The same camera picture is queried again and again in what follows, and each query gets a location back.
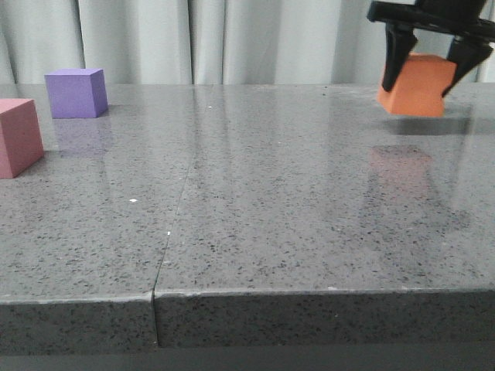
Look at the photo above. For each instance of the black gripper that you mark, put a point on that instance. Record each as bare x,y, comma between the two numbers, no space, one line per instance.
458,18

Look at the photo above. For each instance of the orange foam cube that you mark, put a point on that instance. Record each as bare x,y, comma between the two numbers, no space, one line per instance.
419,87

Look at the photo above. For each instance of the grey-white curtain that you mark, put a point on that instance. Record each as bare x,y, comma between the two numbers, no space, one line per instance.
193,42

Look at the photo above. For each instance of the purple foam cube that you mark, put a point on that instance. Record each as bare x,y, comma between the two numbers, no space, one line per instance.
77,93

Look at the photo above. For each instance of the red foam cube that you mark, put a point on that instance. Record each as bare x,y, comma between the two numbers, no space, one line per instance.
21,143

